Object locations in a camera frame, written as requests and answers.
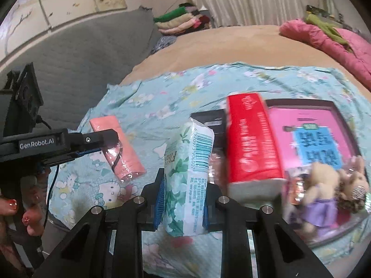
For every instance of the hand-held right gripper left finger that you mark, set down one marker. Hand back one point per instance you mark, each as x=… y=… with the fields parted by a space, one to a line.
x=159 y=205

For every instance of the dark-framed pink box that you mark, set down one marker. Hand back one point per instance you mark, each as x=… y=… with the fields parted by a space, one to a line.
x=289 y=121

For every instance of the red tissue box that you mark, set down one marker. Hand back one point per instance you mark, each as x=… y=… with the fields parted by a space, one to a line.
x=252 y=139

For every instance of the green tissue pack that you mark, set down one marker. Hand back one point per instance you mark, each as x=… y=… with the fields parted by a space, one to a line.
x=185 y=179

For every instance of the pink plastic-wrapped packet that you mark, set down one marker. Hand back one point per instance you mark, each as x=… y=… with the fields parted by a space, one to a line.
x=130 y=165

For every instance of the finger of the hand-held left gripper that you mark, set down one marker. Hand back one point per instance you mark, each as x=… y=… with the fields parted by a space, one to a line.
x=92 y=139

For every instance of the grey quilted headboard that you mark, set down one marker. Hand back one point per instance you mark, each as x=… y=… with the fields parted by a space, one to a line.
x=87 y=63

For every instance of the dark blue box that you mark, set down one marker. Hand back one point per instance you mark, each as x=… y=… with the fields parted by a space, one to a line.
x=211 y=121

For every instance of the beige item in clear wrap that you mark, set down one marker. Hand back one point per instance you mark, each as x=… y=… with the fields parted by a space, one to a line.
x=218 y=165

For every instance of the blue cartoon cat bedsheet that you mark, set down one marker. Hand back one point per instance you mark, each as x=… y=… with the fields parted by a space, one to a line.
x=162 y=98

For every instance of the green cloth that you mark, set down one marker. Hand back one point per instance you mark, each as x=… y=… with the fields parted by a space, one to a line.
x=327 y=27

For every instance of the person's left hand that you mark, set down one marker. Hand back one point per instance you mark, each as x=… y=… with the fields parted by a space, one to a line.
x=32 y=211

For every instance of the blue patterned cloth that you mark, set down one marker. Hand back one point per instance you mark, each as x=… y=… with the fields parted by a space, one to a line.
x=163 y=43

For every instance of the pink quilt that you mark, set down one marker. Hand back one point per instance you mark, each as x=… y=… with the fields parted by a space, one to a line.
x=333 y=46

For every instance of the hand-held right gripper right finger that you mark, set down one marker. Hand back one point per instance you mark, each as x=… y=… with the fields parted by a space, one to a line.
x=205 y=208

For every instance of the beige bed cover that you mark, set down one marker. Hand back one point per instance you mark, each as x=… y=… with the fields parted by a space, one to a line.
x=232 y=46

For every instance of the plush bears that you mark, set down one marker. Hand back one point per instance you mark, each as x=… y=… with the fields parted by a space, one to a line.
x=318 y=185

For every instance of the plush bear leopard dress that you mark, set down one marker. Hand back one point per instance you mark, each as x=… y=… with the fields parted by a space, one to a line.
x=352 y=191

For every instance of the white curtain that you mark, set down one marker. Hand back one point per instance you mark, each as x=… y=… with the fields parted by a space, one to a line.
x=255 y=0

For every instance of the stack of folded clothes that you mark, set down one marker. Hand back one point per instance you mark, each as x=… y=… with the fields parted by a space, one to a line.
x=179 y=20

